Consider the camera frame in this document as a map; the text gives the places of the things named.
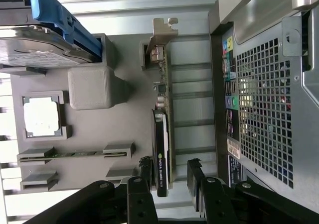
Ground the silver CPU chip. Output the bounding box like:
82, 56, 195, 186
23, 97, 60, 137

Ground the grey plastic parts rack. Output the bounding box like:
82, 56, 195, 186
11, 33, 175, 192

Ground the hard disk in blue caddy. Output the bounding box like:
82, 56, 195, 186
0, 0, 103, 68

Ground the black open PC case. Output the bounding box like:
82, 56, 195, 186
208, 0, 319, 210

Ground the green RAM stick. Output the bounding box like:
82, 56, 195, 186
18, 150, 127, 160

